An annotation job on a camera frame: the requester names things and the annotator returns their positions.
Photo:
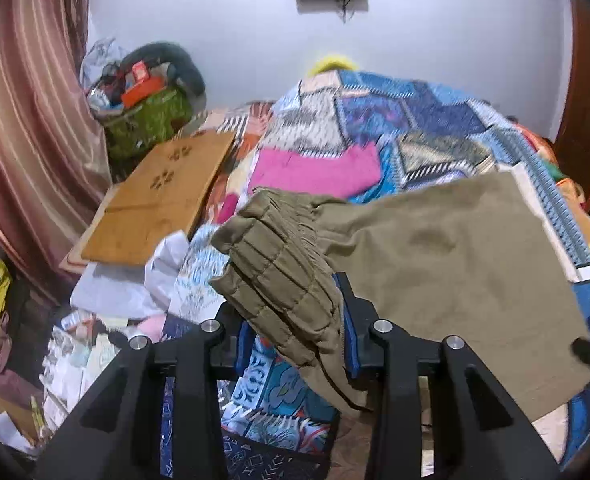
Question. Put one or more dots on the grey neck pillow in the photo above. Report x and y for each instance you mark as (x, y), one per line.
(180, 65)

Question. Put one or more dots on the olive green pants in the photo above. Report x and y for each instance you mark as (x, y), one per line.
(425, 280)

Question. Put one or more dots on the striped maroon curtain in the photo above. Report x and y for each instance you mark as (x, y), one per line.
(30, 125)

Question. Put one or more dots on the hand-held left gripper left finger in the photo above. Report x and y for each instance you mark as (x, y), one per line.
(244, 345)

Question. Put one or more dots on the white plastic bag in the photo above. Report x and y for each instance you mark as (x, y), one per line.
(102, 57)

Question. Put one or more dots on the green patterned bag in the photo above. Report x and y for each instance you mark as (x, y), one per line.
(145, 115)

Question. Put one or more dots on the patchwork printed blanket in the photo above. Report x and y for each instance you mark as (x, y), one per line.
(425, 125)

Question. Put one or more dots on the pink cloth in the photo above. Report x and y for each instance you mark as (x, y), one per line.
(315, 170)

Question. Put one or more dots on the orange box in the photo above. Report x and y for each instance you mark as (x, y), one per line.
(137, 85)

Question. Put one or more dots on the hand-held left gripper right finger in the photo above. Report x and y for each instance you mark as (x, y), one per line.
(353, 355)

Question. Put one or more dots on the wooden board with paw cutouts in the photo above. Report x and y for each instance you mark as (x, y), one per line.
(160, 195)

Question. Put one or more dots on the yellow cloth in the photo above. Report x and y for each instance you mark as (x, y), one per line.
(332, 64)

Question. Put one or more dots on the wooden door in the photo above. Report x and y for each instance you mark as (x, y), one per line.
(587, 105)

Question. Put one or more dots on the white crumpled cloth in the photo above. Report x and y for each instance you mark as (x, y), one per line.
(140, 280)

